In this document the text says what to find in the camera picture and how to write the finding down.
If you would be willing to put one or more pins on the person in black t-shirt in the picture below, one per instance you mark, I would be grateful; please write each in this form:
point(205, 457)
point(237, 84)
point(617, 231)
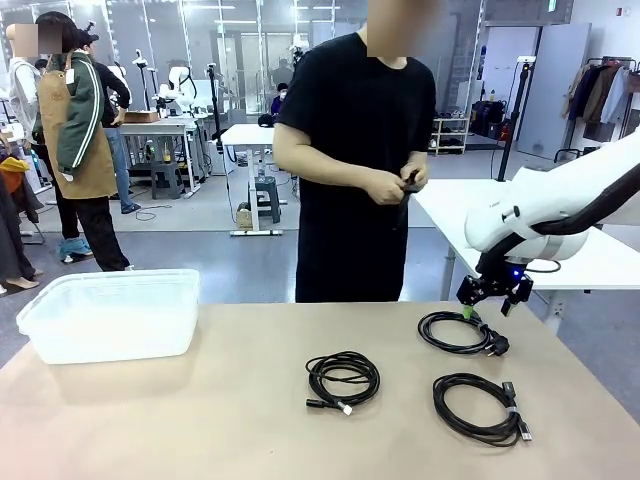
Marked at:
point(350, 125)

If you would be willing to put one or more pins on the black bags pile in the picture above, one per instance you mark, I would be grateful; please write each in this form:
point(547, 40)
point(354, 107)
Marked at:
point(490, 120)

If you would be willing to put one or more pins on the clear plastic storage bin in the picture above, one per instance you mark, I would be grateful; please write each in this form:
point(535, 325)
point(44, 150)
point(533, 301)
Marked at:
point(107, 320)

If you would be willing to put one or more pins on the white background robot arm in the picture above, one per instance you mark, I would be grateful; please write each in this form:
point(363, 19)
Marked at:
point(177, 90)

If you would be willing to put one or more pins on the clothes rack with coats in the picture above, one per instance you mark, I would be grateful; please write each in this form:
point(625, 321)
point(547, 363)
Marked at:
point(600, 95)

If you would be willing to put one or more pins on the white standing desk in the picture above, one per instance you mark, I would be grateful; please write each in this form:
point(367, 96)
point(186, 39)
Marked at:
point(250, 135)

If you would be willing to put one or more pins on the man in black and jeans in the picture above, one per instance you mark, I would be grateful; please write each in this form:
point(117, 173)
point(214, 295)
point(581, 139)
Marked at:
point(112, 110)

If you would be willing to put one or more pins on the person's left hand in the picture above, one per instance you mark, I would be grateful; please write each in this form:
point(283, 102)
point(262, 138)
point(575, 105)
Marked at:
point(419, 172)

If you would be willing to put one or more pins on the person's right forearm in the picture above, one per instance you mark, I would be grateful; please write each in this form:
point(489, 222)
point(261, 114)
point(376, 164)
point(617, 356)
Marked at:
point(320, 165)

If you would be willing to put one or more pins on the person's right hand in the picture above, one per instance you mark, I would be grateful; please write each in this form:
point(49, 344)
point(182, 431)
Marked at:
point(387, 190)

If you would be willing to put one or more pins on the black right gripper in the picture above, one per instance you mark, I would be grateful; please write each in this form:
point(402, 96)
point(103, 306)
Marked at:
point(502, 280)

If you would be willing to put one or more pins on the grey metal workbench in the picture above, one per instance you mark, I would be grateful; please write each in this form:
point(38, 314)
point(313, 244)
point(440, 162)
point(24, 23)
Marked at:
point(165, 127)

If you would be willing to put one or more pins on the white shoe rack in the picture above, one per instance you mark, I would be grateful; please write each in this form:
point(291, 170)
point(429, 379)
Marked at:
point(450, 135)

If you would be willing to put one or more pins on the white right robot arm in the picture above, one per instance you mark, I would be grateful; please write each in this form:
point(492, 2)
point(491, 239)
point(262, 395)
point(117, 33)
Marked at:
point(550, 200)

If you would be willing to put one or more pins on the brown cardboard box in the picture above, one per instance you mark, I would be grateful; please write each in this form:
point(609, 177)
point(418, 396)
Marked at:
point(142, 117)

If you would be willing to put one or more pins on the black tripod pole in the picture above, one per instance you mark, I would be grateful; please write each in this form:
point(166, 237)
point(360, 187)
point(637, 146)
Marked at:
point(515, 115)

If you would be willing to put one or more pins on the woman in brown apron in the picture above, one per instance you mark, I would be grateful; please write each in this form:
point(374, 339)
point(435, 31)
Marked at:
point(75, 130)

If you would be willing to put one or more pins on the large white table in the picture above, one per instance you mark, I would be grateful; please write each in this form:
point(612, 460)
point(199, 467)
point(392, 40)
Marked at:
point(500, 220)

